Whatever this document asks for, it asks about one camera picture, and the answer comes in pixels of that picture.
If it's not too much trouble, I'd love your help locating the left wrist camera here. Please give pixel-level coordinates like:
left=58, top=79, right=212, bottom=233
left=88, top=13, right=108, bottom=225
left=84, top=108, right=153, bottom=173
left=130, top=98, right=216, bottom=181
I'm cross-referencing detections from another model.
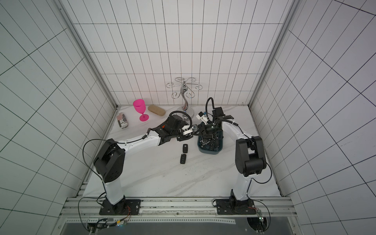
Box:
left=182, top=124, right=198, bottom=136

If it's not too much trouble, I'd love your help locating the teal plastic storage box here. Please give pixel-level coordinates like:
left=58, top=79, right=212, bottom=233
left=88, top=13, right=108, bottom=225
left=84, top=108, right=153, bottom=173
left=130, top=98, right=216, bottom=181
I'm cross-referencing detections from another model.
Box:
left=197, top=127, right=224, bottom=155

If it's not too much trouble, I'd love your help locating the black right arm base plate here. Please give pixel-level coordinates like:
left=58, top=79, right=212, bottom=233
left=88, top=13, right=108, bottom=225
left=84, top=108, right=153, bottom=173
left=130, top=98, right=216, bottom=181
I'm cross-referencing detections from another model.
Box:
left=214, top=197, right=257, bottom=215

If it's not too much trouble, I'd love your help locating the silver metal cup rack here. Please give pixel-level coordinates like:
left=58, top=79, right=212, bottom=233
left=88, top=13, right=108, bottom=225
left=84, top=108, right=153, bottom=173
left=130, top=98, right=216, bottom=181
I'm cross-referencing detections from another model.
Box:
left=166, top=77, right=203, bottom=118

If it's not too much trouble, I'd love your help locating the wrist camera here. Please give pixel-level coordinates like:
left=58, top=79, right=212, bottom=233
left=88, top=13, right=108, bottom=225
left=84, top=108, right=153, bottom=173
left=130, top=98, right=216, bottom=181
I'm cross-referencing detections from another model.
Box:
left=182, top=124, right=198, bottom=136
left=196, top=112, right=210, bottom=124

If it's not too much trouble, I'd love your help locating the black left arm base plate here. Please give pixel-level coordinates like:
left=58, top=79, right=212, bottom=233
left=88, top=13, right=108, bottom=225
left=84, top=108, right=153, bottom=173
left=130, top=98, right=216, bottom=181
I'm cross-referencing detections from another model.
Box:
left=99, top=198, right=142, bottom=216

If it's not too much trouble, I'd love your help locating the black flip key buttons up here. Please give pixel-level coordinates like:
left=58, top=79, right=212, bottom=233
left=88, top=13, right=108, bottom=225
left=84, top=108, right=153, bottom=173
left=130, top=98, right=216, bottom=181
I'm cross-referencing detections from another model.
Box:
left=180, top=153, right=187, bottom=165

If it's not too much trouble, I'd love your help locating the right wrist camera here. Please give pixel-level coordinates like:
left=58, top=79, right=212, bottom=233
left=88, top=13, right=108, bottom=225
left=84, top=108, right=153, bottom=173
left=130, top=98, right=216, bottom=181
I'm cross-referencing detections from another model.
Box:
left=196, top=112, right=210, bottom=124

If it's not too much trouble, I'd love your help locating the aluminium frame rail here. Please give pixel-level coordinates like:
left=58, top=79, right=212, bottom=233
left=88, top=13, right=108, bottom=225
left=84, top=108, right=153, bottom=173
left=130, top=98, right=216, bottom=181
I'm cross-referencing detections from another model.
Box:
left=60, top=197, right=297, bottom=219

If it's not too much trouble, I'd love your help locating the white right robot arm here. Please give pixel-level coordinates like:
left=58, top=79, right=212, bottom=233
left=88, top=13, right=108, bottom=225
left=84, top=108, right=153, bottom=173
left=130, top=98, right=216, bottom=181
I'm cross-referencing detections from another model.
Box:
left=196, top=107, right=267, bottom=205

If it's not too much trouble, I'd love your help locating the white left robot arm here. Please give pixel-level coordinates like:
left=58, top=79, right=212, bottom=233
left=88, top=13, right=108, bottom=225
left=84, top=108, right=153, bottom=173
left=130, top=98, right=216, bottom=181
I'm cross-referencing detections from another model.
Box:
left=94, top=111, right=197, bottom=206

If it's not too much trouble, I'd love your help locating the black VW flip key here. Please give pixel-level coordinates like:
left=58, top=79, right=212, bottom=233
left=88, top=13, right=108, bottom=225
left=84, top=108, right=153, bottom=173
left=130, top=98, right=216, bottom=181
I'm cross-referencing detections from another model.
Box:
left=183, top=144, right=188, bottom=154

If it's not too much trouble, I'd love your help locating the pink plastic wine goblet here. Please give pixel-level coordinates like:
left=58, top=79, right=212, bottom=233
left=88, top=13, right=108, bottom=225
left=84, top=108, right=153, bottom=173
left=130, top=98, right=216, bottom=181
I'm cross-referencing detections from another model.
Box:
left=133, top=99, right=149, bottom=121

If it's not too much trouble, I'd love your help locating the beige woven glasses case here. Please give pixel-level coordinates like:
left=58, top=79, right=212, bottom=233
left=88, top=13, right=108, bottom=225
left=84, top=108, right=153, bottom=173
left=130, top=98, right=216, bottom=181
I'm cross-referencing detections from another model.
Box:
left=148, top=105, right=166, bottom=116

